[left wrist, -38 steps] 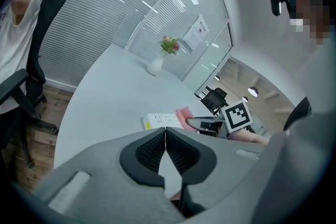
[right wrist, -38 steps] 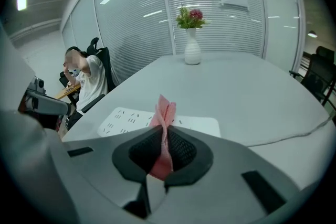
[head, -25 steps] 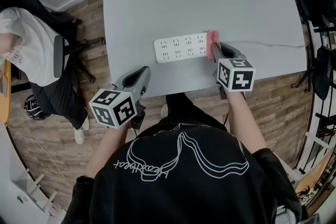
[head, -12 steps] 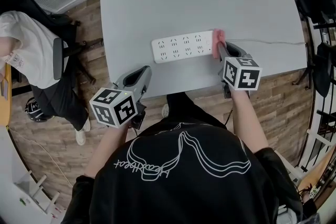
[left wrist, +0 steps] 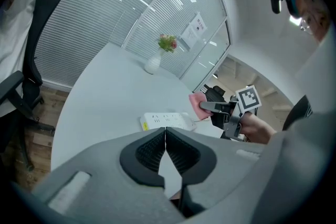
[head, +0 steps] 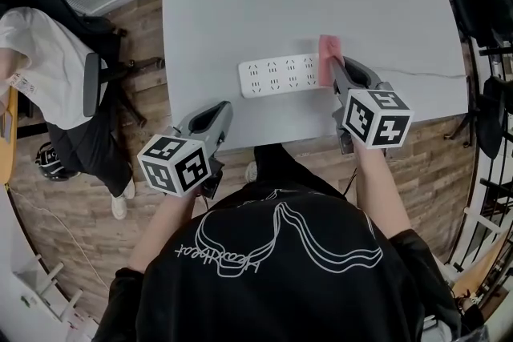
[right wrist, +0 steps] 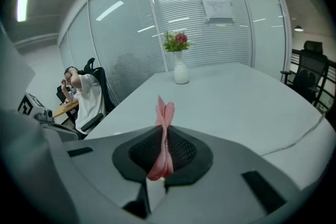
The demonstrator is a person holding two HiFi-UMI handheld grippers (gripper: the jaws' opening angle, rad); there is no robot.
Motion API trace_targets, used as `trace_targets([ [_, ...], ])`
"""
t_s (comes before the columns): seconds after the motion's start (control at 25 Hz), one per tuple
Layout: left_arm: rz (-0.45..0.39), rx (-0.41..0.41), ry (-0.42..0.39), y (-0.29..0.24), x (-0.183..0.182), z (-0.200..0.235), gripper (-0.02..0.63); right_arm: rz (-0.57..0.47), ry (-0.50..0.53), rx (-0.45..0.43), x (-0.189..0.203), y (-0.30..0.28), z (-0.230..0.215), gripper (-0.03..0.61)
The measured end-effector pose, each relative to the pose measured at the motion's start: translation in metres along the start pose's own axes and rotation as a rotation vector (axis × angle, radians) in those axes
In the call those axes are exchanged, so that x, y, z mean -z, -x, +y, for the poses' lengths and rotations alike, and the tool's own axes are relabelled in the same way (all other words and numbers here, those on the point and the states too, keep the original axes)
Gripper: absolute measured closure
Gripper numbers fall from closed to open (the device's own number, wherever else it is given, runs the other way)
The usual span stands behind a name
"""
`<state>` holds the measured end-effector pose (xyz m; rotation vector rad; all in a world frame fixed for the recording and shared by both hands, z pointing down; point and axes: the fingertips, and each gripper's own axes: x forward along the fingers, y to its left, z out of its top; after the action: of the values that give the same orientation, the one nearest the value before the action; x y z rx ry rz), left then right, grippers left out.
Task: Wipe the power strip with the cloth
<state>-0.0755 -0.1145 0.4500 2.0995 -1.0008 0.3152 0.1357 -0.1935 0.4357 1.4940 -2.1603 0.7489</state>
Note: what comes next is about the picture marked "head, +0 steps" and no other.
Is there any white power strip cable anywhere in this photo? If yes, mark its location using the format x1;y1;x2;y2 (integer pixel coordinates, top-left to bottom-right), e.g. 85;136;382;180
376;66;468;79

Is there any black helmet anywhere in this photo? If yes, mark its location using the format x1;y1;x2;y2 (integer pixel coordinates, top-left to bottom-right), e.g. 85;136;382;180
34;140;81;182

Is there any pink cloth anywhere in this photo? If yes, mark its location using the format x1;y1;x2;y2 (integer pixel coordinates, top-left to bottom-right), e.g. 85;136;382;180
318;34;341;88

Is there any thin white floor cable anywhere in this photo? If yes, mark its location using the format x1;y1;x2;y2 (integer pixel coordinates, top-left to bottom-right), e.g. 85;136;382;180
7;186;111;289

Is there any person's right forearm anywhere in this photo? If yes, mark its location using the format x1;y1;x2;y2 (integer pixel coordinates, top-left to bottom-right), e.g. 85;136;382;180
354;147;414;239

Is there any black mesh office chair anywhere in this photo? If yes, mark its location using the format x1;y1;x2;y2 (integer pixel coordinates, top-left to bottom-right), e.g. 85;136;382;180
448;0;513;49
442;75;513;159

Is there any white power strip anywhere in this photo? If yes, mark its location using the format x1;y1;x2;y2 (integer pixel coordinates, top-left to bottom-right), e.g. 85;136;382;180
238;53;323;99

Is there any round yellow wooden table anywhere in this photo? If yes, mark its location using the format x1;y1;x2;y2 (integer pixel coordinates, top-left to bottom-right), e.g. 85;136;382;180
0;86;19;185

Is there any white wooden rack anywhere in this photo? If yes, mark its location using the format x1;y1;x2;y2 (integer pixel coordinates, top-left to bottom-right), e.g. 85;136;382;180
11;251;85;324

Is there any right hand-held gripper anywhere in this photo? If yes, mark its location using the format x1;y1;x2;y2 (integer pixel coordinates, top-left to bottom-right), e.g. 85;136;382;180
329;55;415;155

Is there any person's left forearm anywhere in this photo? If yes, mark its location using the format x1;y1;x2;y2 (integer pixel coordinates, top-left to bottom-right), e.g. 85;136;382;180
127;194;197;273

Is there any purple phone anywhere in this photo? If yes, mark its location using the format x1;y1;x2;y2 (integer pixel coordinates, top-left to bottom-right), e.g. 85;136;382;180
0;111;13;141

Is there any person's black printed shirt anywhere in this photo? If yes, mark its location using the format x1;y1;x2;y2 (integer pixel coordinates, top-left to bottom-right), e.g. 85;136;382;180
91;143;462;342

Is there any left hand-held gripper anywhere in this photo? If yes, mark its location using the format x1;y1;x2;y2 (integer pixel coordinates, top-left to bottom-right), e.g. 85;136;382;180
136;100;234;200

